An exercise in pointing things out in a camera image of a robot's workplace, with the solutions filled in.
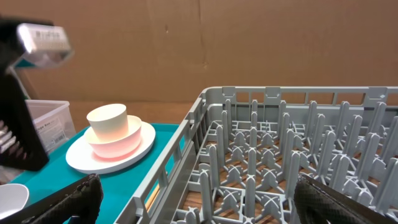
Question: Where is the right wooden chopstick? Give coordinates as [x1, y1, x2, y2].
[145, 184, 160, 211]

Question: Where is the teal serving tray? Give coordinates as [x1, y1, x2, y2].
[11, 123, 178, 223]

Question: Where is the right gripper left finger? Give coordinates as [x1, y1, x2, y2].
[1, 174, 104, 224]

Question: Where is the white cup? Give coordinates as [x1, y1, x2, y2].
[86, 103, 129, 141]

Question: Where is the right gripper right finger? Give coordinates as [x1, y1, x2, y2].
[294, 175, 397, 224]

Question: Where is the clear plastic bin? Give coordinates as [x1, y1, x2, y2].
[25, 100, 76, 154]

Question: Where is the white plate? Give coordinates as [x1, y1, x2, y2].
[66, 122, 156, 174]

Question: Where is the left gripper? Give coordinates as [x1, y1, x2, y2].
[1, 17, 54, 171]

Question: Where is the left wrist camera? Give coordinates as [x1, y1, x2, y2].
[14, 23, 73, 68]

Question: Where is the pink bowl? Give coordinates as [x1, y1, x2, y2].
[84, 115, 142, 159]

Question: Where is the grey dishwasher rack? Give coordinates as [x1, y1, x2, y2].
[116, 86, 397, 223]

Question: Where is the grey bowl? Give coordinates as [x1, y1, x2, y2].
[0, 184, 30, 219]

